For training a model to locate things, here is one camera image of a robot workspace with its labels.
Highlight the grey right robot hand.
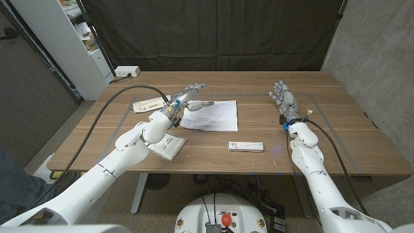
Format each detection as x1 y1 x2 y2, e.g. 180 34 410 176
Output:
268 78 302 126

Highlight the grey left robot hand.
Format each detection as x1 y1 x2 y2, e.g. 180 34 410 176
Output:
160 82 215 128

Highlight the white paper sheet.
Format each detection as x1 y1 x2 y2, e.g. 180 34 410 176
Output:
180 99 239 132

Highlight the white toothpaste box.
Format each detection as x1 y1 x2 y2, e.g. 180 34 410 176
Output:
227 141 265 153

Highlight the long white patterned package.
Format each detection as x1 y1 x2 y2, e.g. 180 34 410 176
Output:
132 94 171 114

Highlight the clear plastic packet with card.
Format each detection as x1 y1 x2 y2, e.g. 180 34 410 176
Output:
147 131 188 162

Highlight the white power strip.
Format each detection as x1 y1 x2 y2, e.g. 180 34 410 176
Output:
114 65 142 78

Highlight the black backdrop curtain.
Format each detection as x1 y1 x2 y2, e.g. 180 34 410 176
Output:
80 0 349 72

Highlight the round black floor fan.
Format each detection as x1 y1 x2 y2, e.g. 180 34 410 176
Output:
145 173 171 192

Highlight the grey table leg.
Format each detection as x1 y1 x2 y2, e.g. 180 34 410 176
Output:
130 173 149 215
292 175 314 219

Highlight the black backdrop pole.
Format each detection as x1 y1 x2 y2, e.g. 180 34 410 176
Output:
74 0 117 78

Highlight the small cardboard box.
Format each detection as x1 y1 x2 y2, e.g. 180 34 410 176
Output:
82 36 99 51

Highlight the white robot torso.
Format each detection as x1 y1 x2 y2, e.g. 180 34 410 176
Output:
174 193 268 233

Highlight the black floor power strip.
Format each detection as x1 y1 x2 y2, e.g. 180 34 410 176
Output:
270 206 287 233

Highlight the white shelf cabinet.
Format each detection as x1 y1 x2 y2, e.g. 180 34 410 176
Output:
9 0 114 101

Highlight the dark shoe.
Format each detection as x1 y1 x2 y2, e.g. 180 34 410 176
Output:
48 172 80 195

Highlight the person's leg in jeans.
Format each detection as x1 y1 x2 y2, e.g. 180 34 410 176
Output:
0 148 50 225

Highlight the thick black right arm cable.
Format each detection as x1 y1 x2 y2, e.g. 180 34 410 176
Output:
303 118 370 216

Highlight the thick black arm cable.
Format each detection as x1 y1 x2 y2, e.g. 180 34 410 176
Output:
28 84 171 211
303 118 370 216

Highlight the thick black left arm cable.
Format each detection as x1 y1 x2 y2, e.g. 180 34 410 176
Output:
28 84 171 211

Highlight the black door handle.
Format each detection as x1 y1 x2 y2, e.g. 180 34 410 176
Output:
0 27 21 41

